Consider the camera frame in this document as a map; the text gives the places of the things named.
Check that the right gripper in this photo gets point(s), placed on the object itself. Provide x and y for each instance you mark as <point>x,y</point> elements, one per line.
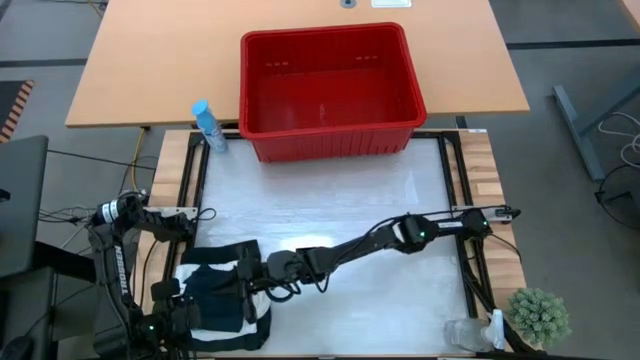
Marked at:
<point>282,267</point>

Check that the orange wooden desk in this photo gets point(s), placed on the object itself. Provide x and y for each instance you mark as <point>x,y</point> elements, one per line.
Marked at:
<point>150,60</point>

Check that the grey equipment case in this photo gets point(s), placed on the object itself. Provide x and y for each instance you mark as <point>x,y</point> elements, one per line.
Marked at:
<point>22,200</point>

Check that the red plastic laundry bin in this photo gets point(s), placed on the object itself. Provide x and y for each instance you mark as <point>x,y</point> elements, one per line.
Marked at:
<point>280,145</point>

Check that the dark denim jeans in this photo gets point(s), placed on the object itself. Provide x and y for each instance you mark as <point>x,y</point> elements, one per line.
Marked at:
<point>220,252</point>

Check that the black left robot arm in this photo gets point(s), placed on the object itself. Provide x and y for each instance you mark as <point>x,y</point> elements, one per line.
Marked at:
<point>120,280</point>

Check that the grey metal desk leg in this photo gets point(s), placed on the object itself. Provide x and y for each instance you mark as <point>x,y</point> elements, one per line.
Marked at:
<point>575,125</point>

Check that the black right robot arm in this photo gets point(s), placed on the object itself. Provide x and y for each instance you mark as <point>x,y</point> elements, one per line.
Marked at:
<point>400,237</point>

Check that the white lace garment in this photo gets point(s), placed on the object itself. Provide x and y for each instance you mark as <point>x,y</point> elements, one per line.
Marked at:
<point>257,305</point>

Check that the white paper sheet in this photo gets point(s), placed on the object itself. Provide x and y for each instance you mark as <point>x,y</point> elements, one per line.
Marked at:
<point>391,3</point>

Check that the small green potted plant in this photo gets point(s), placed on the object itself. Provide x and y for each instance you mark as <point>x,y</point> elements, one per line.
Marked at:
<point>537,317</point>

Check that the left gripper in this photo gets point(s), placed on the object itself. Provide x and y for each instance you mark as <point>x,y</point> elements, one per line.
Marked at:
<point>182,315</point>

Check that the clear spray bottle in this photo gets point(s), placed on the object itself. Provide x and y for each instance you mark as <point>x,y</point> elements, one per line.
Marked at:
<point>467,332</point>

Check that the dark navy garment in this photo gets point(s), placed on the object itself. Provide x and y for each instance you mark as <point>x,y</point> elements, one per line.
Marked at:
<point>215,300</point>

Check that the light blue air freshener bottle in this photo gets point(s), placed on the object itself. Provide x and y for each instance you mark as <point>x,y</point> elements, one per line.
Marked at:
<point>210,127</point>

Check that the grey desk grommet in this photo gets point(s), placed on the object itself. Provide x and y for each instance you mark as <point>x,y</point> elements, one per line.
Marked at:
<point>347,3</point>

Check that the black aluminium table frame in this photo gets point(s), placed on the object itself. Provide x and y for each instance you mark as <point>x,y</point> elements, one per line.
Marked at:
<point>192,165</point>

